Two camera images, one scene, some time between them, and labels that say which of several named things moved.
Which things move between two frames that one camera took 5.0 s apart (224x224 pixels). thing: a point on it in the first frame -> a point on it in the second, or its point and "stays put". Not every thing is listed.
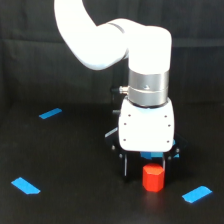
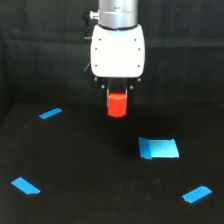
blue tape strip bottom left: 25,186 stays put
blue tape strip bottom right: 197,194 stays put
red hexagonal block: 153,177 -> 117,104
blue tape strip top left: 50,113 stays put
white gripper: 147,129 -> 117,57
